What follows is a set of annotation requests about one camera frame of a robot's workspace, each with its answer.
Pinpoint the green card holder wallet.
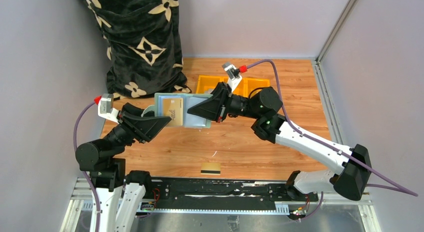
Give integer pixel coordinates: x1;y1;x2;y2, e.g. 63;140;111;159
142;93;211;129

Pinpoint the tan card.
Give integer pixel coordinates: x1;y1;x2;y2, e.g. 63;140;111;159
162;97;184;127
200;163;221;175

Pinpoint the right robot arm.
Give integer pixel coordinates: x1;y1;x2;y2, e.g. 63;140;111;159
187;82;371;201

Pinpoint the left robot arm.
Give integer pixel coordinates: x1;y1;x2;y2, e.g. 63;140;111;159
75;103;172;232

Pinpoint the middle yellow bin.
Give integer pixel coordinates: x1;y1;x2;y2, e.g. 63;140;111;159
227;78;249;97

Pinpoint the yellow bin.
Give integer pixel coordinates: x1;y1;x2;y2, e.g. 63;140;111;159
227;78;249;97
246;78;271;94
195;75;224;94

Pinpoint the left yellow bin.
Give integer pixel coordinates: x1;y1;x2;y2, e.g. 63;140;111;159
195;75;224;94

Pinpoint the right yellow bin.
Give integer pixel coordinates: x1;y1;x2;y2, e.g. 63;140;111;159
246;78;271;94

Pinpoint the black floral blanket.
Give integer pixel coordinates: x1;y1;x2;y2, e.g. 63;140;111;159
80;0;191;100

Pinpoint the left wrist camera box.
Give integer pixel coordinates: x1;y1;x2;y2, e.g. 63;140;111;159
97;94;119;124

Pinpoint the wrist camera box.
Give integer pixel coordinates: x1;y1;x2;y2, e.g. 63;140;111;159
222;62;248;93
97;94;119;124

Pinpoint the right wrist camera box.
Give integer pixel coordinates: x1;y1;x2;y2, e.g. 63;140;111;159
222;62;248;93

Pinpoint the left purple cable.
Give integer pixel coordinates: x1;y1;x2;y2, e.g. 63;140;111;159
72;95;102;232

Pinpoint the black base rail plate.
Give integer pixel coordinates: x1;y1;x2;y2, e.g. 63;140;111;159
142;177;319;211

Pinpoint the aluminium frame rail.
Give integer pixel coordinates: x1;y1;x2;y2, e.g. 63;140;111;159
61;177;381;232

